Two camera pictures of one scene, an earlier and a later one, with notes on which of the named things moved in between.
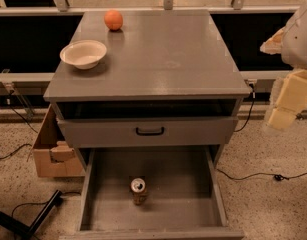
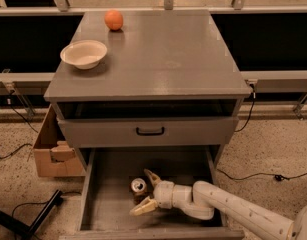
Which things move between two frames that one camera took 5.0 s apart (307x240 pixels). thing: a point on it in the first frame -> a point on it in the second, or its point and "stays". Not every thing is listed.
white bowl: x=85 y=54 stays
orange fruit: x=113 y=20 stays
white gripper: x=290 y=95 -> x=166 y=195
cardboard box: x=54 y=156 stays
